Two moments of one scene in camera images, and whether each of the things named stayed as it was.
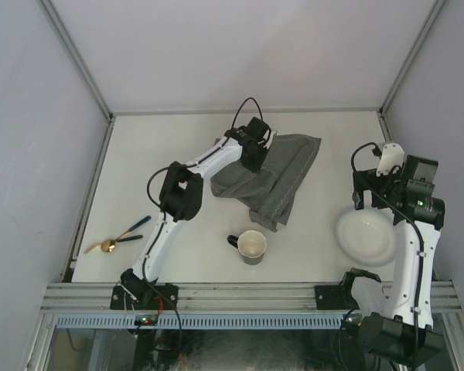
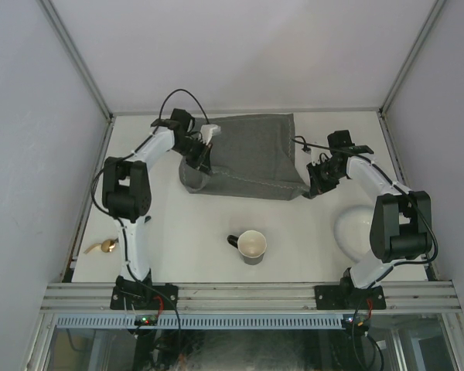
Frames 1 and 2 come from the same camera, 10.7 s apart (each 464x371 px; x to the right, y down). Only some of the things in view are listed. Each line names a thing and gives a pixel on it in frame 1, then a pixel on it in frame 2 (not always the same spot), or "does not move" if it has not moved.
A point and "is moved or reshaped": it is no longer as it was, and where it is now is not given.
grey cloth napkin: (270, 194) is moved or reshaped
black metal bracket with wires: (144, 297) does not move
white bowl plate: (366, 236) does not move
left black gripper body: (255, 161) → (193, 151)
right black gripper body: (382, 187) → (325, 178)
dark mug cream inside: (251, 245) does not move
